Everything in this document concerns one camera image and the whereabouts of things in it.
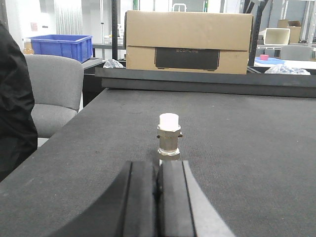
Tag beige plastic bin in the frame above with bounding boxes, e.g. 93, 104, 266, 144
263, 28, 290, 45

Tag metal valve with white caps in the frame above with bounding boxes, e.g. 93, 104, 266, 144
157, 113, 182, 162

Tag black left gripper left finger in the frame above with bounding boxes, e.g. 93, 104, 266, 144
52, 161, 157, 237

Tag black conveyor side rail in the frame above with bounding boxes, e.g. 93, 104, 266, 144
95, 68, 316, 98

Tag black jacket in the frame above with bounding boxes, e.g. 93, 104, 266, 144
0, 25, 38, 180

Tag small cardboard box background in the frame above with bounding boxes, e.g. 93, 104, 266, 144
277, 19, 302, 43

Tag grey chair in background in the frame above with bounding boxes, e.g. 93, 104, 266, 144
280, 44, 312, 61

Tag blue plastic crate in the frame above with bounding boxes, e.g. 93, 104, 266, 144
30, 35, 92, 63

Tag pink tape roll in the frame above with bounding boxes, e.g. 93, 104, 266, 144
259, 54, 269, 61

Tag black vertical post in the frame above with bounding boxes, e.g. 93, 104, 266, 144
111, 0, 118, 60

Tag blue tray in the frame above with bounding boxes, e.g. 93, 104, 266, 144
254, 57, 284, 65

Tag crumpled plastic bag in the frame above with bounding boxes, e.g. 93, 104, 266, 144
103, 59, 125, 69
265, 64, 311, 76

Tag large cardboard box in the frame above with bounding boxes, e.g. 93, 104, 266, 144
124, 10, 253, 75

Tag grey fabric office chair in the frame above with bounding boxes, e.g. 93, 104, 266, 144
25, 55, 84, 139

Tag crumpled plastic bag left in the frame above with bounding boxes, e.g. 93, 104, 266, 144
103, 59, 125, 69

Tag crumpled plastic bag right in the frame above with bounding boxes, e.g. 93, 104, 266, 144
265, 64, 311, 76

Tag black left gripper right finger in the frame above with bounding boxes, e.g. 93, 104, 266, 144
158, 160, 234, 237

